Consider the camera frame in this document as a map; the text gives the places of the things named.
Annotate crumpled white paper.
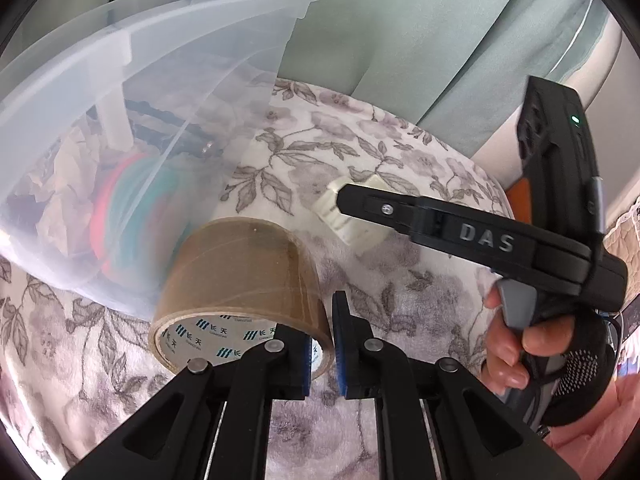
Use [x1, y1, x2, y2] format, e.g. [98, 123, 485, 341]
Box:
[14, 126, 101, 257]

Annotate cream hair claw clip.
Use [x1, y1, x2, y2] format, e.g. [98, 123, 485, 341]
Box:
[311, 171, 396, 254]

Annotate beige quilted lace cover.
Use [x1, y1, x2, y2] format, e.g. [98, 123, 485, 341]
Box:
[604, 200, 639, 273]

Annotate clear plastic storage bin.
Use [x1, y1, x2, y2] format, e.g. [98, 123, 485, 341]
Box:
[1, 0, 317, 318]

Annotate black camera box green light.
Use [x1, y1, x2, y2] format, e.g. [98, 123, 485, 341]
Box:
[506, 76, 604, 254]

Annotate grey floral blanket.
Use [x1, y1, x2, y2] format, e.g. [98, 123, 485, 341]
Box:
[1, 79, 510, 479]

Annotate brown packing tape roll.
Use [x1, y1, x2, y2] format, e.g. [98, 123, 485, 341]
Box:
[149, 217, 334, 378]

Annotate gloved human hand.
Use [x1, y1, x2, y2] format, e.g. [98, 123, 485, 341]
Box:
[480, 278, 622, 430]

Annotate pale green curtain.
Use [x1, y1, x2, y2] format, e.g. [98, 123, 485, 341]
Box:
[1, 0, 622, 156]

